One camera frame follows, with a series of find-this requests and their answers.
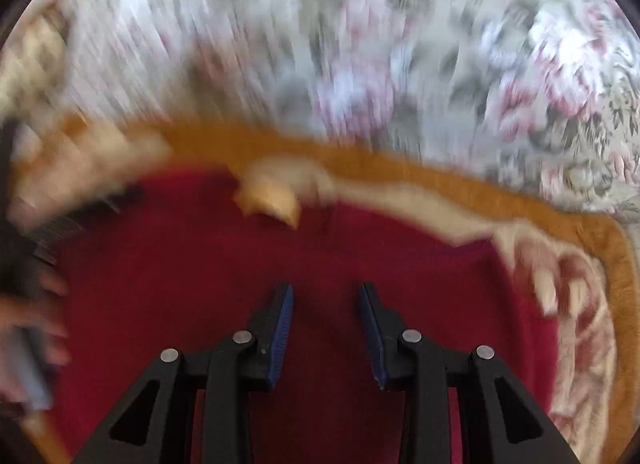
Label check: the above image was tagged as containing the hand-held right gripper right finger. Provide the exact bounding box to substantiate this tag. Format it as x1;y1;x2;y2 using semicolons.
357;283;581;464

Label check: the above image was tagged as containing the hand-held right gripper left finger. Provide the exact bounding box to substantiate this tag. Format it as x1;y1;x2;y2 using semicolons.
72;283;295;464

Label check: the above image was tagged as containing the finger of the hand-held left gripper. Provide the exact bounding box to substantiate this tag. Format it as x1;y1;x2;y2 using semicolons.
30;186;147;266

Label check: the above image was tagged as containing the dark red sweater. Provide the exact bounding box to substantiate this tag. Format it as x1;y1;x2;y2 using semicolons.
50;169;562;464

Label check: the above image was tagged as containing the person's left hand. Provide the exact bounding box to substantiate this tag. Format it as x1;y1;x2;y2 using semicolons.
0;269;72;405

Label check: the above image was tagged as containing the cream patterned cushion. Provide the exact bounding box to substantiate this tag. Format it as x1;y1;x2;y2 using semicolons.
0;6;68;117

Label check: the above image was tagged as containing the cream floral fleece blanket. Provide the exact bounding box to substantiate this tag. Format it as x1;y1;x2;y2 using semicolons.
10;114;640;464

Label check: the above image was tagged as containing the floral sofa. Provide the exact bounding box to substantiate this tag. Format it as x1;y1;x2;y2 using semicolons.
0;0;640;217

